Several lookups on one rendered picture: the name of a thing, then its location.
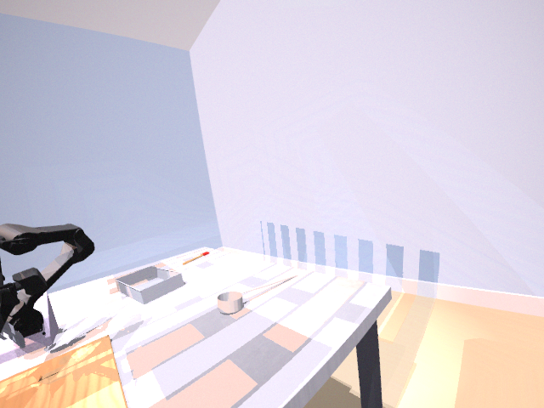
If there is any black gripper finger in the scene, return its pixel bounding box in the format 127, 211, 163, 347
0, 288, 20, 333

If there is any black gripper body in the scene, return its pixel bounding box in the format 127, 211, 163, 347
0, 265, 48, 297

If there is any white saucepan with long handle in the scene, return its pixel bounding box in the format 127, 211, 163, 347
217, 275, 297, 314

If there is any light wooden board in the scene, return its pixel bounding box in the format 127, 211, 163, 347
0, 335, 128, 408

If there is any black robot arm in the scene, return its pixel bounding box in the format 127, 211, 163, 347
0, 224, 95, 337

